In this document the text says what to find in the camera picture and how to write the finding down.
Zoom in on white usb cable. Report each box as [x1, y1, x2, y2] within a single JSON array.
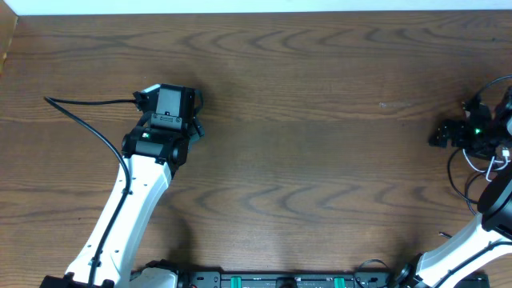
[[462, 146, 511, 183]]

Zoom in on black usb cable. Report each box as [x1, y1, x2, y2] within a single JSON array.
[[446, 147, 487, 217]]

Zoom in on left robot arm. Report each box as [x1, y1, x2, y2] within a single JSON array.
[[41, 84, 204, 287]]

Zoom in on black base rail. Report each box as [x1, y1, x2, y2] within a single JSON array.
[[130, 258, 491, 288]]

